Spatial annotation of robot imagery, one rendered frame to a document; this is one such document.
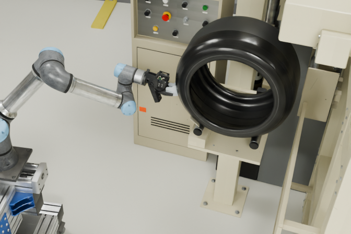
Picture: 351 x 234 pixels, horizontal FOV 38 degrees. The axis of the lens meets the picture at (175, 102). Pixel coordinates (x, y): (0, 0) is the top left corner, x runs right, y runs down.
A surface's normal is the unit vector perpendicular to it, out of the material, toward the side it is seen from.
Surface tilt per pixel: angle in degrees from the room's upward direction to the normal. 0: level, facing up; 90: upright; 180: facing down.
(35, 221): 0
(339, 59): 72
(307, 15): 90
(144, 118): 90
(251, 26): 6
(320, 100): 90
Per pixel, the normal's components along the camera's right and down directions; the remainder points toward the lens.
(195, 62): -0.44, 0.45
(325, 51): -0.29, 0.31
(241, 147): 0.04, -0.78
